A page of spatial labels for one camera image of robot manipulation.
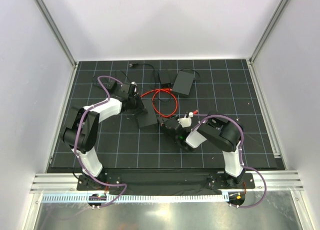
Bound black network switch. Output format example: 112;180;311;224
135;99;158;129
172;71;194;97

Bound long orange ethernet cable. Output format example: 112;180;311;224
140;88;179;117

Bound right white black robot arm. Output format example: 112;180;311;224
157;110;246;188

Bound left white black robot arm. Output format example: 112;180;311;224
62;82;146;190

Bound small black plug adapter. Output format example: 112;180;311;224
104;80;118;94

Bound black grid mat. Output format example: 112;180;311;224
66;59;284;170

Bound black power adapter brick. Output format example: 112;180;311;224
158;70;171;87

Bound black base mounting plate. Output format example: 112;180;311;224
77;168;255;196

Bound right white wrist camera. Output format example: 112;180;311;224
177;112;194;128

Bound thin black adapter cable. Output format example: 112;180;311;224
91;69;133;90

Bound black power cord with plug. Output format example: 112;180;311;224
129;62;163;90

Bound white slotted cable duct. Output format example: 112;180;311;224
41;192;229;204

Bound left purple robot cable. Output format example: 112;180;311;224
73;76;128;207

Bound left aluminium corner post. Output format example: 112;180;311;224
34;0;77;68

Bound aluminium corner post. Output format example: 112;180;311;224
249;0;291;65
34;0;77;68

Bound aluminium front frame rail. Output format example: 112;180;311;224
31;170;303;191

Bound right aluminium corner post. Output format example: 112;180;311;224
249;0;291;65

